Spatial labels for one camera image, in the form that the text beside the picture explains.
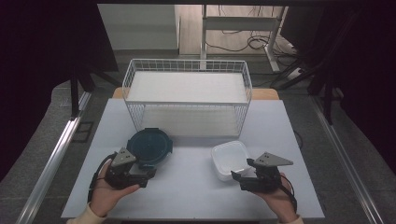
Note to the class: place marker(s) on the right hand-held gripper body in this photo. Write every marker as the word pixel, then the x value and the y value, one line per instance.
pixel 266 179

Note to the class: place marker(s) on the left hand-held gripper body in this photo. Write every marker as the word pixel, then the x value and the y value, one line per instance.
pixel 124 174

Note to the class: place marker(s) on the white square plastic container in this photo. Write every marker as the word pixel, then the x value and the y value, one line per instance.
pixel 229 157

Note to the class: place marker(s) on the dark teal round lidded container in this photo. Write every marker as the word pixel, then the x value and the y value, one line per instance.
pixel 149 144

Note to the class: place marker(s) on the person's right hand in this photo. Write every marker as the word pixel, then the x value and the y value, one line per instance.
pixel 280 202

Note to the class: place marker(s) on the person's left hand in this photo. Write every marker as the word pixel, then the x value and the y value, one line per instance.
pixel 102 197

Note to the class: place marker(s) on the white ribbed liner sheet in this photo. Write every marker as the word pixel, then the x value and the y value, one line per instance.
pixel 186 87

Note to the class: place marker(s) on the black metal stand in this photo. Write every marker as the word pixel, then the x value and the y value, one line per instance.
pixel 74 93
pixel 327 93

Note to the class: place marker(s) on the white power strip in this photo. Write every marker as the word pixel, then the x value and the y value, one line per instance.
pixel 294 73

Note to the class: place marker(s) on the dark curtain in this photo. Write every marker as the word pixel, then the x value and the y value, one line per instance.
pixel 370 77
pixel 37 62

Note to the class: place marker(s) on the white cabinet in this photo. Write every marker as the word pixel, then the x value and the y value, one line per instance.
pixel 140 26

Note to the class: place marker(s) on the aluminium rail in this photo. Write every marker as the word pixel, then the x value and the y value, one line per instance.
pixel 345 161
pixel 53 161

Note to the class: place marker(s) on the white metal desk frame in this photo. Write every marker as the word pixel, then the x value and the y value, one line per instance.
pixel 239 22

